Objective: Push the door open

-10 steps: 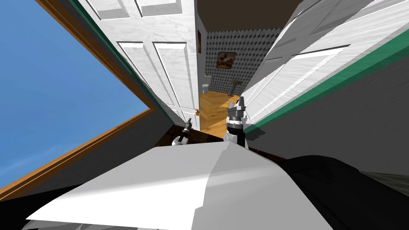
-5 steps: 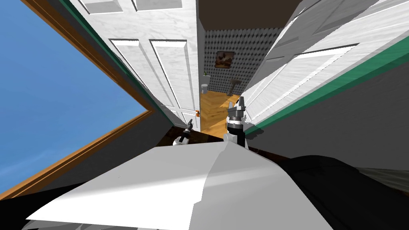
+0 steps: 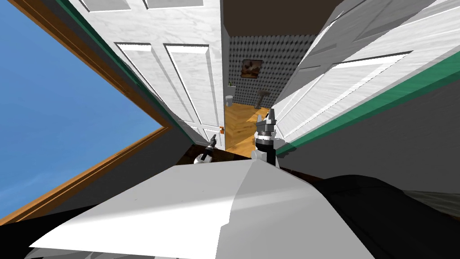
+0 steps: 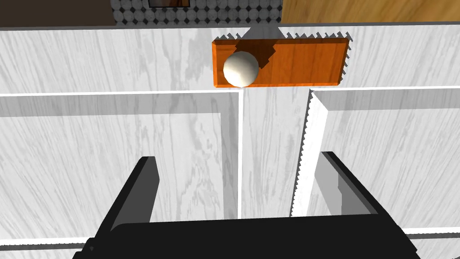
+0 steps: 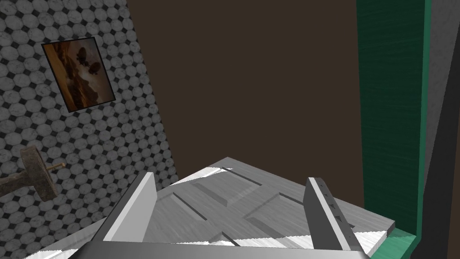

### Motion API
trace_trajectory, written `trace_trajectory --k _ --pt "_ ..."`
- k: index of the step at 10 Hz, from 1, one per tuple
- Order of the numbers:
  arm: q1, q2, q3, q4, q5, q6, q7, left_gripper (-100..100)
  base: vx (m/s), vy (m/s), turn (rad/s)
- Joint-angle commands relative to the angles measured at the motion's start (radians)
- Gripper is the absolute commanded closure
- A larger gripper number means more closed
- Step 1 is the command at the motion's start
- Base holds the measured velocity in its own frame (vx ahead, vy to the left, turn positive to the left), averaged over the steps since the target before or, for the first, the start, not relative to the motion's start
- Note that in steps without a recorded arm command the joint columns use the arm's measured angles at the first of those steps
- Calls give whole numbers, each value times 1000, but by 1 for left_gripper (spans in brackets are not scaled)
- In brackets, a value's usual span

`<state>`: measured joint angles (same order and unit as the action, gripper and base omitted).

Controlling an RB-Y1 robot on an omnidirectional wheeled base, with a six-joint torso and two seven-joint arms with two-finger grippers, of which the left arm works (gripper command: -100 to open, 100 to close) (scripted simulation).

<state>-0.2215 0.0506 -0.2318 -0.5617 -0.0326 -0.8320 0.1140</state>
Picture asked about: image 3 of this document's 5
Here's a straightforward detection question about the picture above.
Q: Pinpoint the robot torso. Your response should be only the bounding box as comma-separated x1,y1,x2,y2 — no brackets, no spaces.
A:
25,158,376,259

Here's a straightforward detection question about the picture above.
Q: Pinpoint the grey toilet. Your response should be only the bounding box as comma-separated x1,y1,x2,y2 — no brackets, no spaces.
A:
225,82,236,108

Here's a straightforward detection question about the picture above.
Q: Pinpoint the white panelled door leaf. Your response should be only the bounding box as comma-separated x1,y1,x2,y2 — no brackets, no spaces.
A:
67,0,226,151
271,0,460,145

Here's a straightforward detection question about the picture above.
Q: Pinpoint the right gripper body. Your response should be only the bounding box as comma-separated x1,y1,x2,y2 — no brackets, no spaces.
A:
255,119,277,139

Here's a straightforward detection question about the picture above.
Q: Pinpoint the window with wooden frame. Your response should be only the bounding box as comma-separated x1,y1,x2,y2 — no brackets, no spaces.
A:
0,0,174,226

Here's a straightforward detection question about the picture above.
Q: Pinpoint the brown framed wall picture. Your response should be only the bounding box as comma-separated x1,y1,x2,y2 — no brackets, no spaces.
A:
240,59,263,80

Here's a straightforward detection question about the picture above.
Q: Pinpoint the grey pedestal sink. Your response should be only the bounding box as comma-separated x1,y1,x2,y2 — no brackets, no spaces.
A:
254,89,271,110

